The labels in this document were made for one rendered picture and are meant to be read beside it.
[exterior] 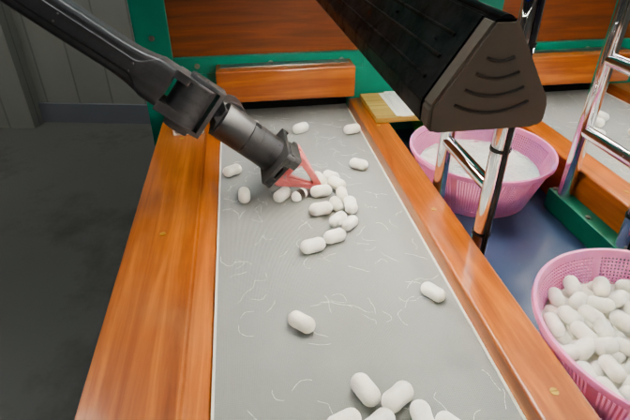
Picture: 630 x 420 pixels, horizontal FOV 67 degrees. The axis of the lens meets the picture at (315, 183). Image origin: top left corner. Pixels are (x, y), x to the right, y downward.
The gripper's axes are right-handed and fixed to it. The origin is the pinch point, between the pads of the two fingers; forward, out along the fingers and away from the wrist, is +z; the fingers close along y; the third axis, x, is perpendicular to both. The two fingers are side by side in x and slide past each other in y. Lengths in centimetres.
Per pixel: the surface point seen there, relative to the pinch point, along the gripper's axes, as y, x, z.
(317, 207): -7.6, 0.4, -0.7
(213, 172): 7.5, 11.9, -12.5
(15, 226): 109, 129, -32
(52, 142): 191, 135, -40
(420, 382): -38.5, -2.1, 5.0
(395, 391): -40.4, -1.4, 1.1
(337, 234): -14.6, -0.7, 0.7
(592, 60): 31, -53, 46
